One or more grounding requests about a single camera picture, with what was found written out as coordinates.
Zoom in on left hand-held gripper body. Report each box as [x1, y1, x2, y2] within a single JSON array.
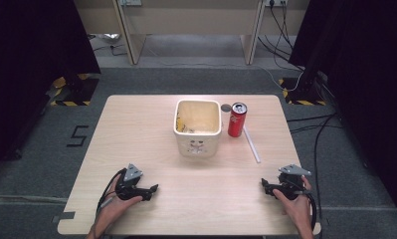
[[114, 162, 144, 202]]

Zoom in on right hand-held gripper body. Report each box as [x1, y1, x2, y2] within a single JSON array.
[[269, 163, 312, 201]]

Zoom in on white straw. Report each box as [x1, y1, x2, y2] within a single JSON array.
[[242, 124, 262, 164]]

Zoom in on white square plastic bin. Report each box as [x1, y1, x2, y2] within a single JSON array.
[[172, 99, 223, 158]]

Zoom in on red drink can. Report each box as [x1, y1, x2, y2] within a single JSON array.
[[227, 102, 249, 138]]

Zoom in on person's left hand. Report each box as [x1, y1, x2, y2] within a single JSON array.
[[92, 180, 143, 235]]

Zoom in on person's right hand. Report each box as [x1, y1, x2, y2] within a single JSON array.
[[273, 175, 315, 235]]

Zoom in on grey tape strip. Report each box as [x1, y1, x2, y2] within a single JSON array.
[[51, 211, 77, 224]]

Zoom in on stand base with striped tape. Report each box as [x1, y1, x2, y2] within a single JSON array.
[[49, 73, 100, 108], [278, 76, 328, 107]]

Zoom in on black curtain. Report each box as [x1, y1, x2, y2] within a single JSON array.
[[0, 0, 101, 178], [288, 0, 397, 227]]

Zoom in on beige wooden desk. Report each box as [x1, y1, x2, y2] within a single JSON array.
[[111, 0, 268, 67]]

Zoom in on crumpled silver foil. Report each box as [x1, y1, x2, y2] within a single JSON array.
[[98, 32, 121, 44]]

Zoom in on left hand-held gripper black cable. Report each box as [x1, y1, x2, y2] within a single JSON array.
[[96, 167, 127, 217]]

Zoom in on hand-held gripper black cable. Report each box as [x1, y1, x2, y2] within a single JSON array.
[[301, 190, 319, 232], [96, 167, 127, 217]]

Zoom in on right hand-held gripper black cable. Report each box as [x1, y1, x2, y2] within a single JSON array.
[[301, 190, 319, 232]]

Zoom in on black floor cables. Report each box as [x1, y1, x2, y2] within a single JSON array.
[[287, 112, 340, 221]]

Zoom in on white floor cable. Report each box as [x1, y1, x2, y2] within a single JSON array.
[[251, 64, 303, 93]]

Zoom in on thin black floor cable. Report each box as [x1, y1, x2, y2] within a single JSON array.
[[92, 42, 128, 57]]

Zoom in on black cables from socket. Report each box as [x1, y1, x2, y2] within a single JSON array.
[[257, 2, 305, 73]]

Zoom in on white wall socket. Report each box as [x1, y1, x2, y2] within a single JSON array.
[[264, 0, 289, 8]]

